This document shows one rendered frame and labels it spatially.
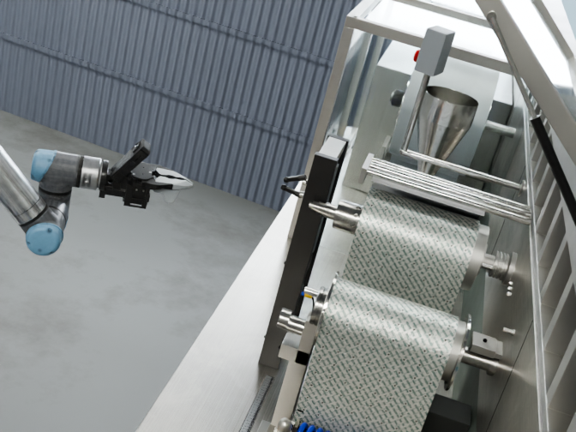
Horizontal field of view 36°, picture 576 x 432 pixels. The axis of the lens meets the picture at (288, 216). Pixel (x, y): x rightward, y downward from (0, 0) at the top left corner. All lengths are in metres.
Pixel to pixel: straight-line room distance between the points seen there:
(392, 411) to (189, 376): 0.52
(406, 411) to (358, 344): 0.16
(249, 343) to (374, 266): 0.47
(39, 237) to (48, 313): 1.83
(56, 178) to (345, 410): 0.84
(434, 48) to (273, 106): 2.94
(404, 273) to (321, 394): 0.31
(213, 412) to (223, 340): 0.28
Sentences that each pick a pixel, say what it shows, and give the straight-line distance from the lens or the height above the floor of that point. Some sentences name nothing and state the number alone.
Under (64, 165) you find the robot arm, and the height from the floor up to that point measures 1.24.
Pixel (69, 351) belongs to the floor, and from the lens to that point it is 3.58.
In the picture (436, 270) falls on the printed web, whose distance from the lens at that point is 1.82.
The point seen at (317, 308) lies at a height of 1.26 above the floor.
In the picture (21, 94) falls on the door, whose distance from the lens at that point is 5.64.
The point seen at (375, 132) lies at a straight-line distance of 2.57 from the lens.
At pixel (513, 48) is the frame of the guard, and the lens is 1.29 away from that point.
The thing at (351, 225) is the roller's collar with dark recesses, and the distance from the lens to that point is 1.85.
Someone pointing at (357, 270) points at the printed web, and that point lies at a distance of 1.84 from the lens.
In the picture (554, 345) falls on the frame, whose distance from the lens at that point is 1.36.
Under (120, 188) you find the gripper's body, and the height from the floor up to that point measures 1.20.
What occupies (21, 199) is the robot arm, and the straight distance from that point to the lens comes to 1.96.
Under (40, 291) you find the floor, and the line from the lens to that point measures 3.92.
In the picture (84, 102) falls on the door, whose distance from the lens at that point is 5.41.
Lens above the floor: 2.08
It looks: 24 degrees down
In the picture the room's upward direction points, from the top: 15 degrees clockwise
